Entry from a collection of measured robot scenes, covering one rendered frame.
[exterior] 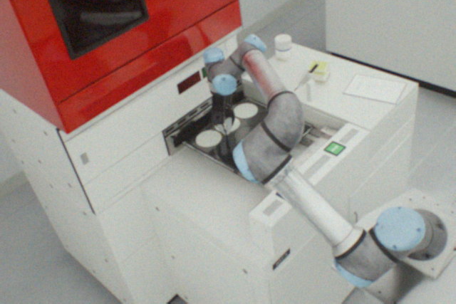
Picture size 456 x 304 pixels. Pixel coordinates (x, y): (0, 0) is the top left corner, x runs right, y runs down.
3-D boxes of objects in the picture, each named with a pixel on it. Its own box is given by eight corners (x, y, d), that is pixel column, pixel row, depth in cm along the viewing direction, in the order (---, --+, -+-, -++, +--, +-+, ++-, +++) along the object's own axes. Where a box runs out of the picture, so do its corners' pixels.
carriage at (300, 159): (264, 192, 178) (263, 186, 177) (325, 137, 197) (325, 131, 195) (282, 202, 174) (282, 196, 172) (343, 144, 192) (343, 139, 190)
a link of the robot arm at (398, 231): (442, 236, 138) (429, 231, 128) (404, 265, 142) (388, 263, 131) (413, 201, 145) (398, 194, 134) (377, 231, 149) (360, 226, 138)
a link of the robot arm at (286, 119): (303, 108, 130) (244, 25, 167) (273, 137, 133) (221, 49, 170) (328, 127, 137) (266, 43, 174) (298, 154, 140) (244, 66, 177)
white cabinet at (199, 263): (179, 304, 246) (138, 186, 195) (301, 188, 295) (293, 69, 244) (282, 391, 208) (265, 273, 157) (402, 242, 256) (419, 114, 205)
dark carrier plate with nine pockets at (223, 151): (186, 142, 199) (185, 141, 199) (244, 99, 216) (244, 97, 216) (251, 178, 178) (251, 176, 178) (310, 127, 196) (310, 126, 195)
